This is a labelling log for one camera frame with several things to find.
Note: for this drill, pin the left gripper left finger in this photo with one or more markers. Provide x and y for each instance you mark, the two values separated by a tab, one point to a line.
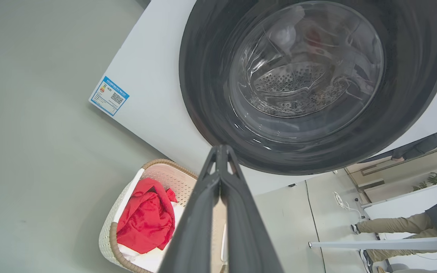
195	227

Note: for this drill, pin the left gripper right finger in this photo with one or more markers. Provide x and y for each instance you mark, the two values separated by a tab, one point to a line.
245	235

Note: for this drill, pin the white woven laundry basket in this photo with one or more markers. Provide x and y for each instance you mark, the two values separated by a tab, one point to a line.
108	242

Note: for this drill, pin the red garment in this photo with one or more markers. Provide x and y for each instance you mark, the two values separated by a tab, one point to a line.
146	220

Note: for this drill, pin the white table bar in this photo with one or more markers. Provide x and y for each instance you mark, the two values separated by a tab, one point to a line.
374	242

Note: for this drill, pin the round black washer door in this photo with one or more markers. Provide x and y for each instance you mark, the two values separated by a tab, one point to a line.
203	94

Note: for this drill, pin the person in khaki trousers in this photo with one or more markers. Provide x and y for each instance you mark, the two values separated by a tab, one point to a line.
393	224

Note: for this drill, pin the blue energy label sticker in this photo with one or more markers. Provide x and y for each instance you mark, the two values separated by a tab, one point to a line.
108	96

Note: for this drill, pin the white front-load washing machine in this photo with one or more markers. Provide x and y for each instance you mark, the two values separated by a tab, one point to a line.
154	76

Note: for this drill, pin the white low cabinet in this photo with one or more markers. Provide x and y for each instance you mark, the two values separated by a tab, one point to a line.
404	203

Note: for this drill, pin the green potted plant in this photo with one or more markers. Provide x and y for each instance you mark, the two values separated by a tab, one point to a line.
434	178

